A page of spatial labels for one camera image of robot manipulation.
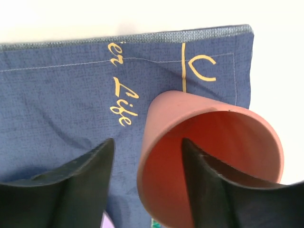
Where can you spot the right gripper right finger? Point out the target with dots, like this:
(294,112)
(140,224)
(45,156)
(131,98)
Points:
(221,196)

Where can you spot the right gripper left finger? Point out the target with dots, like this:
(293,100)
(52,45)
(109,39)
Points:
(73,195)

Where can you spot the purple plastic plate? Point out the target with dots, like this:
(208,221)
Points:
(106,221)

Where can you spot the orange plastic cup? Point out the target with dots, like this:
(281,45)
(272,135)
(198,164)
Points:
(233,134)

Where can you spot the blue fish-print cloth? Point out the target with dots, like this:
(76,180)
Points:
(60,99)

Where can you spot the spoon with green handle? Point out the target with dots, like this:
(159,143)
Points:
(155,224)

